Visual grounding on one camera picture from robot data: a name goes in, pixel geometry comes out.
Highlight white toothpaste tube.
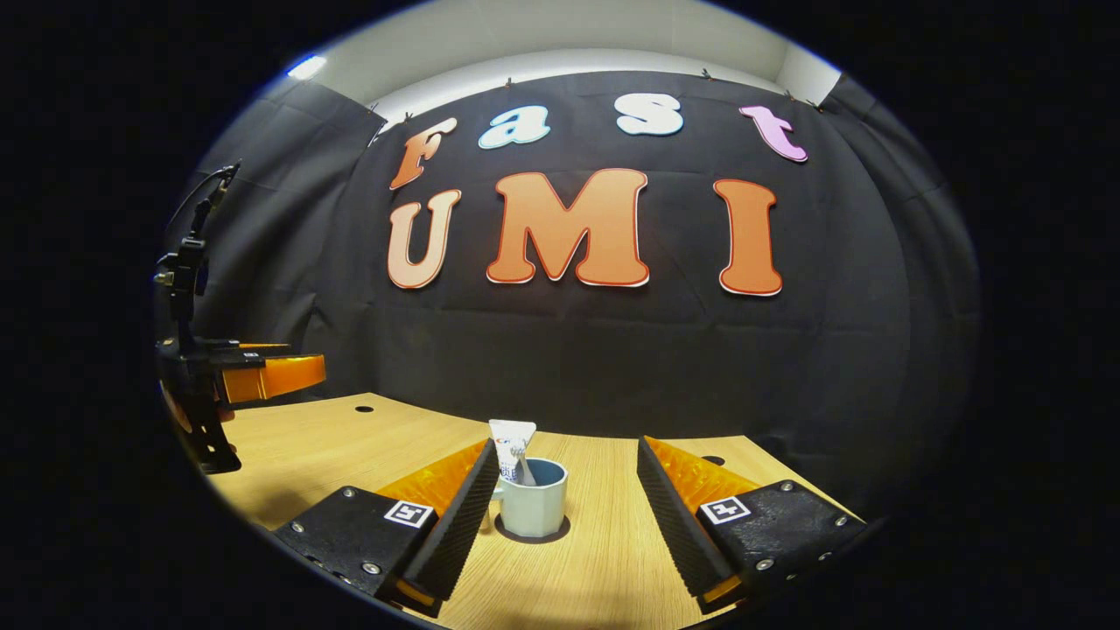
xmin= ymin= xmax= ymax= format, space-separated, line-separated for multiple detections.
xmin=488 ymin=419 xmax=537 ymax=484

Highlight wooden desktop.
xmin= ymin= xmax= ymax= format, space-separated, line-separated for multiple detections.
xmin=206 ymin=392 xmax=867 ymax=630

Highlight black backdrop cloth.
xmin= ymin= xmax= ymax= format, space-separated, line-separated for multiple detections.
xmin=157 ymin=70 xmax=981 ymax=517

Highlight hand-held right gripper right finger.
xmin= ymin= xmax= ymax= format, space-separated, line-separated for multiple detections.
xmin=635 ymin=436 xmax=868 ymax=614

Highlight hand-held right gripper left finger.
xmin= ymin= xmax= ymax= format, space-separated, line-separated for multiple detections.
xmin=273 ymin=437 xmax=502 ymax=618

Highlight pale green cup wooden handle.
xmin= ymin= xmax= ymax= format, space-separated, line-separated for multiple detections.
xmin=490 ymin=457 xmax=570 ymax=538

